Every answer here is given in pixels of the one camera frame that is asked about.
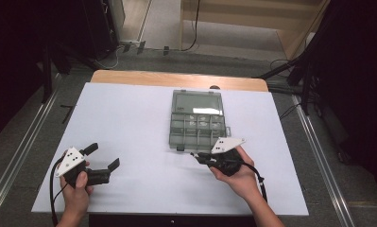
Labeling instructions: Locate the person's right hand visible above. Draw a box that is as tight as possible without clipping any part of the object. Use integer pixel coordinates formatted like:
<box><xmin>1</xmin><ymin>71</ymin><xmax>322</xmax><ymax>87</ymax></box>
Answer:
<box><xmin>209</xmin><ymin>145</ymin><xmax>263</xmax><ymax>201</ymax></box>

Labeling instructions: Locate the grey transparent compartment box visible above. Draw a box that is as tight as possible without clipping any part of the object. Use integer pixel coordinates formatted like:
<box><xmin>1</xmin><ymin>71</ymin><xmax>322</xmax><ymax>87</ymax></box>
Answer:
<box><xmin>168</xmin><ymin>89</ymin><xmax>231</xmax><ymax>152</ymax></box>

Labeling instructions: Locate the white floor cable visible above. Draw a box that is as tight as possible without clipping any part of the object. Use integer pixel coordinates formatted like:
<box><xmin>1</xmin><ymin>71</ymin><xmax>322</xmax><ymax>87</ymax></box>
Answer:
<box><xmin>95</xmin><ymin>46</ymin><xmax>122</xmax><ymax>70</ymax></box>

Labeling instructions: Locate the black angled floor bracket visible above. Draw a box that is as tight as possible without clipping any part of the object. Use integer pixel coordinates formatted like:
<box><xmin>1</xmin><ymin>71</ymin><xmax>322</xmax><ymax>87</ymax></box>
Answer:
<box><xmin>60</xmin><ymin>104</ymin><xmax>76</xmax><ymax>125</ymax></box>

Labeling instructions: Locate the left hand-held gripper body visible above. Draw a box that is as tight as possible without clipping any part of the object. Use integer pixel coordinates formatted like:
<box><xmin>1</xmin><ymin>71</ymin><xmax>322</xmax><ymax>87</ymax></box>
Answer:
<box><xmin>55</xmin><ymin>147</ymin><xmax>111</xmax><ymax>189</ymax></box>

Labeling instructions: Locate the black metal stand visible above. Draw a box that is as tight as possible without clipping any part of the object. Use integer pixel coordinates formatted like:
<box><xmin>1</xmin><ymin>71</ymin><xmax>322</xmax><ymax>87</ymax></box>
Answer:
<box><xmin>40</xmin><ymin>37</ymin><xmax>71</xmax><ymax>104</ymax></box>
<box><xmin>253</xmin><ymin>53</ymin><xmax>322</xmax><ymax>116</ymax></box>

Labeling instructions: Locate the right hand-held gripper cable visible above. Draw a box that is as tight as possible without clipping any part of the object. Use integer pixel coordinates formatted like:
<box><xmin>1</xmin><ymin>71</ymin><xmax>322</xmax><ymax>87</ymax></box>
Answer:
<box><xmin>241</xmin><ymin>161</ymin><xmax>269</xmax><ymax>202</ymax></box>

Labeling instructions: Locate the left hand-held gripper cable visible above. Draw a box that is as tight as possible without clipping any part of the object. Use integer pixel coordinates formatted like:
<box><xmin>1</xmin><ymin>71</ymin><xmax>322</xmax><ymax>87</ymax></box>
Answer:
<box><xmin>49</xmin><ymin>156</ymin><xmax>67</xmax><ymax>227</ymax></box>

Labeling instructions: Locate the white table cover board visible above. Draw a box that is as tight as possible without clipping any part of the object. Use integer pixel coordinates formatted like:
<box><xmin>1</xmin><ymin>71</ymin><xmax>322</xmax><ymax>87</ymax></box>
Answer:
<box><xmin>31</xmin><ymin>82</ymin><xmax>309</xmax><ymax>217</ymax></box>

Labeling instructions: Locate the black table front panel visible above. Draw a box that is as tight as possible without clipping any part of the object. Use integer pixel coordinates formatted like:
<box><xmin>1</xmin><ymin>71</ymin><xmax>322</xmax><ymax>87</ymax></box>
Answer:
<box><xmin>88</xmin><ymin>214</ymin><xmax>256</xmax><ymax>227</ymax></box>

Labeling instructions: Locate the person's left hand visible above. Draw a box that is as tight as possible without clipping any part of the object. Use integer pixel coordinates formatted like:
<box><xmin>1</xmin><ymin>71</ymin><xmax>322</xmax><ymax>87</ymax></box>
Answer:
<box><xmin>59</xmin><ymin>171</ymin><xmax>95</xmax><ymax>216</ymax></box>

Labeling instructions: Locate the light wooden platform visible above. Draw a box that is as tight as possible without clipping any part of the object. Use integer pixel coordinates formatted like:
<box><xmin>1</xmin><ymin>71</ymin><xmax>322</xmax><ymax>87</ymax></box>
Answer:
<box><xmin>180</xmin><ymin>0</ymin><xmax>332</xmax><ymax>61</ymax></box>

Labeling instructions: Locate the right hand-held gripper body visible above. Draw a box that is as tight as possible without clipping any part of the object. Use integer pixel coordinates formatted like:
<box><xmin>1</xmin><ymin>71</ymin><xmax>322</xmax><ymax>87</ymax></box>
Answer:
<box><xmin>208</xmin><ymin>136</ymin><xmax>247</xmax><ymax>177</ymax></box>

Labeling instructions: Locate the metal floor rail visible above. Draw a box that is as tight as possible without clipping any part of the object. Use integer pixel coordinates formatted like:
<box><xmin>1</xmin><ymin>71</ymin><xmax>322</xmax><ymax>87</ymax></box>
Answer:
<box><xmin>291</xmin><ymin>94</ymin><xmax>355</xmax><ymax>227</ymax></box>
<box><xmin>0</xmin><ymin>91</ymin><xmax>60</xmax><ymax>218</ymax></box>

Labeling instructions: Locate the thin black floor cable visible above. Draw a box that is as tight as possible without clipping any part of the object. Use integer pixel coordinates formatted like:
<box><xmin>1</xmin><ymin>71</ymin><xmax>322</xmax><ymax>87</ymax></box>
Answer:
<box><xmin>279</xmin><ymin>103</ymin><xmax>301</xmax><ymax>121</ymax></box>

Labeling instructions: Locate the black hanging cable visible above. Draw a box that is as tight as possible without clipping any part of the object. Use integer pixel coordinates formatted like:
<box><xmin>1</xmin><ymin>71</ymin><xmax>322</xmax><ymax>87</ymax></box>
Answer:
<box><xmin>180</xmin><ymin>0</ymin><xmax>201</xmax><ymax>52</ymax></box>

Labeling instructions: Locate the hand-held gripper cable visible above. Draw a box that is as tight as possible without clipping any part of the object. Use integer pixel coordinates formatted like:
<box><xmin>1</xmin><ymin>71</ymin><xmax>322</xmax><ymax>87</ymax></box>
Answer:
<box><xmin>241</xmin><ymin>161</ymin><xmax>269</xmax><ymax>202</ymax></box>
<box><xmin>49</xmin><ymin>156</ymin><xmax>67</xmax><ymax>227</ymax></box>

